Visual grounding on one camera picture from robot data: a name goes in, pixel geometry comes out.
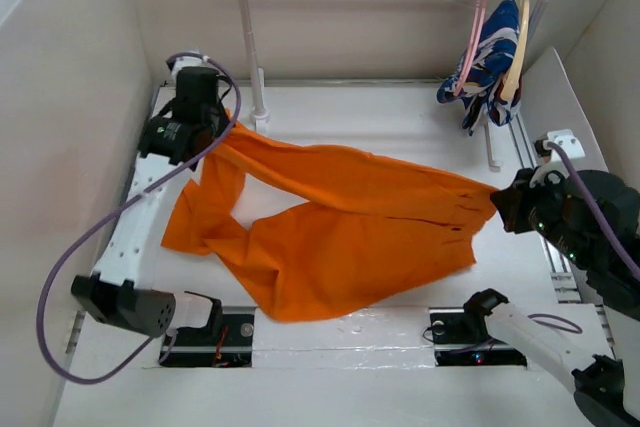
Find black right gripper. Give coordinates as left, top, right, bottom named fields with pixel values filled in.
left=494, top=162, right=598, bottom=269

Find orange trousers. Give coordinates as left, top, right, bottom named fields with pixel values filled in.
left=162, top=125, right=496, bottom=322

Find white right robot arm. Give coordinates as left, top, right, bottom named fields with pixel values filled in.
left=462, top=169, right=639, bottom=426

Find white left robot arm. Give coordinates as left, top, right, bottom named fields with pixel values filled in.
left=71, top=66, right=229, bottom=344

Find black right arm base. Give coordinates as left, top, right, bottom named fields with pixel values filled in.
left=423, top=307, right=527, bottom=367

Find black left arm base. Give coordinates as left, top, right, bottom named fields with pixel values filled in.
left=159, top=307, right=256, bottom=369

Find beige hanger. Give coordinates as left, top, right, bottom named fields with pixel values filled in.
left=500, top=0, right=530, bottom=105

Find pink hanger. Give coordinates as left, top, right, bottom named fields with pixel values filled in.
left=454, top=0, right=489, bottom=96

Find white foam board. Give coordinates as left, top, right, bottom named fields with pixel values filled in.
left=510, top=47, right=613, bottom=172

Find blue patterned garment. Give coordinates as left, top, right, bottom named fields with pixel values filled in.
left=436, top=0, right=521, bottom=134

